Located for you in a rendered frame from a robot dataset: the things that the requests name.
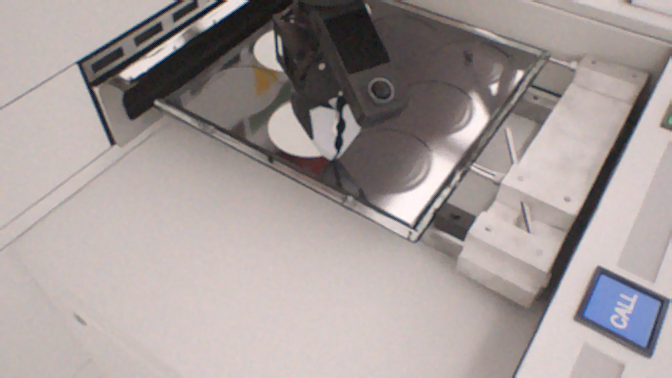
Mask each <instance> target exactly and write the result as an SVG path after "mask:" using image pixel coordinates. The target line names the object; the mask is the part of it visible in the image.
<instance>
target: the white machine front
mask: <svg viewBox="0 0 672 378"><path fill-rule="evenodd" d="M181 1H182V0H0V249H3V248H4V247H5V246H7V245H8V244H9V243H10V241H12V240H13V239H14V238H16V237H17V236H18V235H20V234H21V233H22V232H24V231H26V230H27V229H28V228H30V227H31V226H32V225H33V224H35V223H36V222H37V221H39V220H40V219H41V218H43V217H45V215H46V214H47V213H49V212H50V211H51V210H53V209H54V208H55V207H56V206H58V205H59V204H60V203H62V202H63V201H64V200H67V199H68V198H69V197H70V196H72V195H73V194H74V193H76V192H77V191H78V190H79V189H81V187H82V186H83V185H85V184H86V183H87V182H90V181H91V180H92V179H93V178H95V177H96V176H97V175H99V174H100V173H101V172H102V171H104V170H105V169H106V168H108V167H109V166H110V165H113V164H114V163H115V162H116V161H118V160H119V159H120V158H122V156H123V155H124V154H125V153H127V152H128V151H129V150H131V149H132V148H133V147H135V146H136V145H138V144H139V143H141V142H142V141H143V140H145V139H146V138H147V137H148V136H150V135H151V134H152V133H154V132H155V131H156V130H158V129H159V128H160V127H161V126H163V125H165V123H166V122H168V121H169V120H170V119H171V118H173V117H171V116H169V115H167V114H166V115H164V116H162V117H161V118H160V119H158V120H157V121H156V122H155V123H153V125H152V126H151V127H149V128H148V129H147V130H145V131H144V132H143V133H141V134H140V135H139V136H136V137H135V138H134V139H132V140H131V141H130V142H129V143H127V144H126V145H125V146H123V147H119V146H117V145H116V144H114V143H111V141H110V139H109V136H108V134H107V131H106V129H105V125H104V123H103V121H102V118H101V116H100V113H99V111H98V108H97V106H96V103H95V101H94V97H93V95H92V92H90V90H89V87H88V85H89V83H91V82H89V81H88V79H87V76H86V74H85V70H84V68H83V65H82V62H84V61H85V60H87V59H88V58H90V57H92V56H93V55H96V54H98V53H99V52H101V51H102V50H104V49H106V48H107V47H109V46H110V45H112V44H114V43H115V42H117V41H118V39H119V40H121V38H123V37H124V36H126V35H127V34H129V33H131V32H132V31H134V30H135V29H137V28H139V27H140V26H142V25H143V24H145V23H148V22H149V21H151V20H152V19H154V18H156V17H157V16H159V15H160V14H162V13H164V12H165V11H167V10H168V9H170V8H172V6H173V5H176V4H177V3H179V2H181ZM284 1H285V0H269V1H268V2H267V3H265V4H264V5H262V6H261V7H259V8H257V9H256V10H254V11H253V12H251V13H250V14H249V15H247V16H246V17H244V18H243V19H242V20H240V21H239V22H237V23H236V24H234V25H233V26H232V27H230V29H229V30H226V31H225V32H224V33H222V34H221V35H219V36H218V37H216V38H215V39H214V40H212V41H211V42H209V43H208V44H207V45H205V46H204V47H202V48H201V49H199V50H198V51H196V52H194V53H193V54H191V55H190V56H189V57H187V58H186V59H184V60H183V62H181V63H180V64H179V65H177V66H176V67H174V68H173V69H172V70H170V71H169V72H166V73H165V74H163V75H162V76H161V77H159V78H158V79H156V80H155V81H154V82H152V83H151V84H149V85H148V86H146V87H145V88H144V89H142V90H141V91H138V92H137V93H136V94H134V96H133V97H131V98H130V99H128V100H127V101H126V102H124V103H123V104H124V107H125V110H126V112H127V114H128V113H129V112H131V111H132V110H134V109H135V108H136V107H138V106H140V105H141V104H143V103H144V102H146V101H147V100H148V99H150V98H151V97H152V96H154V95H155V94H157V92H158V91H159V90H161V89H162V88H164V87H165V86H166V85H169V84H170V83H171V82H173V81H174V80H176V79H177V78H178V77H180V76H181V75H182V74H184V73H185V72H187V71H188V70H189V69H191V68H192V67H194V66H195V65H197V64H199V63H200V62H201V61H203V60H204V58H206V57H207V56H208V55H210V54H211V53H212V52H214V51H215V50H217V49H218V48H219V47H221V46H222V45H224V44H225V43H226V42H229V41H230V40H231V39H233V38H234V37H236V36H237V35H238V34H240V33H241V32H242V31H244V30H245V29H247V28H248V26H249V25H251V24H252V23H254V22H255V21H256V20H258V19H260V18H261V17H263V16H264V15H266V14H267V13H268V12H270V11H271V10H272V9H274V8H275V7H277V6H278V5H279V4H281V3H282V2H284Z"/></svg>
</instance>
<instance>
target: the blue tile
mask: <svg viewBox="0 0 672 378"><path fill-rule="evenodd" d="M660 304H661V303H660V302H659V301H657V300H655V299H653V298H651V297H649V296H646V295H644V294H641V293H639V292H637V291H635V289H633V288H631V287H629V286H627V285H625V284H622V283H619V282H617V281H615V280H613V279H611V278H609V277H607V276H604V275H600V276H599V278H598V279H597V281H596V284H595V286H594V288H593V290H592V293H591V295H590V298H589V301H588V303H587V305H586V307H585V310H584V312H583V314H581V315H584V316H586V317H588V318H590V319H592V321H594V322H596V323H597V324H599V325H602V326H604V327H606V328H608V329H610V330H612V331H614V332H616V333H618V334H621V335H623V336H625V337H627V338H629V339H631V341H633V342H635V343H637V344H639V345H641V346H643V347H645V348H646V347H647V344H648V342H649V339H650V335H651V332H652V329H653V326H654V323H655V320H656V317H657V314H658V310H659V307H660Z"/></svg>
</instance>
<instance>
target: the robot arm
mask: <svg viewBox="0 0 672 378"><path fill-rule="evenodd" d="M292 15H294V17H289V18H285V17H287V16H292ZM284 18H285V19H284ZM281 19H283V21H281ZM272 21H273V34H274V45H275V57H276V62H277V63H278V64H279V66H280V67H281V69H282V70H283V72H284V73H285V75H286V76H287V78H289V79H290V80H291V82H292V83H293V89H294V92H293V94H292V96H291V106H292V110H293V112H294V115H295V116H296V119H297V121H298V122H299V124H300V125H301V127H302V128H303V130H304V131H305V133H306V134H307V136H308V137H309V139H310V140H311V141H312V143H313V144H314V146H315V147H316V149H317V150H318V151H319V154H321V155H323V156H324V157H326V158H327V159H329V160H333V159H335V158H336V159H337V158H339V157H340V156H341V155H342V154H343V151H344V150H345V149H346V148H347V146H348V145H349V144H350V143H351V141H352V140H353V139H354V137H355V136H356V135H358V133H359V132H360V130H361V128H370V127H373V126H376V125H378V124H381V123H384V122H387V121H390V120H393V118H396V117H398V116H400V114H401V113H402V112H403V111H404V109H405V108H406V107H407V106H408V104H409V102H410V97H409V95H408V93H407V91H406V88H405V85H404V83H403V81H402V79H401V77H400V75H399V73H398V71H397V69H396V67H395V65H394V62H393V60H392V58H391V55H390V53H389V51H388V49H387V47H386V45H384V43H383V41H382V39H381V36H380V34H379V32H378V30H377V28H376V25H375V23H374V21H373V19H372V17H371V15H370V13H369V10H368V8H367V6H366V4H365V2H364V0H294V6H293V7H288V10H287V11H286V12H283V13H279V14H275V15H272ZM278 36H279V38H280V40H281V53H282V56H281V55H280V53H279V46H278ZM329 101H330V103H331V104H330V103H329ZM336 119H337V121H338V123H337V125H336V131H337V135H336V137H335V135H334V133H333V132H332V127H333V124H334V123H335V120H336Z"/></svg>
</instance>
